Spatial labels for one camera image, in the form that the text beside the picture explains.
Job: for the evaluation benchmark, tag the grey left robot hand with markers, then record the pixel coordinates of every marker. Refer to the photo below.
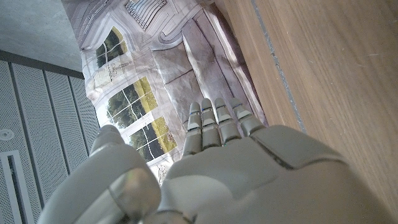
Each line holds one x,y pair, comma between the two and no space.
248,174

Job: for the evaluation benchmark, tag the printed sofa room backdrop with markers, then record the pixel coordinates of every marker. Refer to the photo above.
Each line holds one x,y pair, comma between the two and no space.
174,71

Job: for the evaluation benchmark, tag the white ceiling slot diffuser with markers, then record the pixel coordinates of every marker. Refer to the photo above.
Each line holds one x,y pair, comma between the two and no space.
18,186

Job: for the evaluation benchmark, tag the round white ceiling detector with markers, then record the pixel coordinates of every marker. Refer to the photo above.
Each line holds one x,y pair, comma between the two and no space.
6,134

